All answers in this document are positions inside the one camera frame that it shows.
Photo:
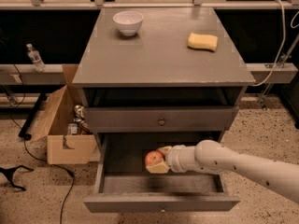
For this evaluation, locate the black table leg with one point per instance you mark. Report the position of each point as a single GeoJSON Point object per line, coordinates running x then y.
{"type": "Point", "coordinates": [23, 134]}

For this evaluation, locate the black stand leg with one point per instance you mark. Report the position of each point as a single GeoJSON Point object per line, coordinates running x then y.
{"type": "Point", "coordinates": [9, 173]}

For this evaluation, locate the white ceramic bowl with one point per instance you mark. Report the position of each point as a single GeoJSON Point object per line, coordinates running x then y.
{"type": "Point", "coordinates": [128, 22]}

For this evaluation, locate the yellow sponge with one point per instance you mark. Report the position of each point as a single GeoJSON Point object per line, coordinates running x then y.
{"type": "Point", "coordinates": [197, 41]}

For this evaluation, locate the cans inside cardboard box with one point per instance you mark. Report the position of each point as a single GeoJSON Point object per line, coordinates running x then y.
{"type": "Point", "coordinates": [79, 125]}

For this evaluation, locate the open grey middle drawer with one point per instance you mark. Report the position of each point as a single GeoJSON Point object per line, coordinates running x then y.
{"type": "Point", "coordinates": [124, 185]}

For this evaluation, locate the red apple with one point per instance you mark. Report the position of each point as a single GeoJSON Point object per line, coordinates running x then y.
{"type": "Point", "coordinates": [153, 157]}

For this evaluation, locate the clear plastic water bottle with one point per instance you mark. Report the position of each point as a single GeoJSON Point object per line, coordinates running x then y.
{"type": "Point", "coordinates": [35, 57]}

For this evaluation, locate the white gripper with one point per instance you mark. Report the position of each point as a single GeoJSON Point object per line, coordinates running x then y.
{"type": "Point", "coordinates": [173, 159]}

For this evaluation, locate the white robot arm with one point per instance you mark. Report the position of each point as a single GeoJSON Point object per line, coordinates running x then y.
{"type": "Point", "coordinates": [209, 156]}

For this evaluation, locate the grey drawer cabinet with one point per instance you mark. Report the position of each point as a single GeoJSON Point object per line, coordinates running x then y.
{"type": "Point", "coordinates": [156, 67]}

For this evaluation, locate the grey window ledge rail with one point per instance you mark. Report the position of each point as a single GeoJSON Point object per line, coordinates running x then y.
{"type": "Point", "coordinates": [54, 74]}

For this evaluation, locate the closed grey upper drawer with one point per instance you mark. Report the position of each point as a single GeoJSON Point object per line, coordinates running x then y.
{"type": "Point", "coordinates": [159, 119]}

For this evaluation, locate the open cardboard box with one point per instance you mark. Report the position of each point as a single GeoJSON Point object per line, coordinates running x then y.
{"type": "Point", "coordinates": [62, 147]}

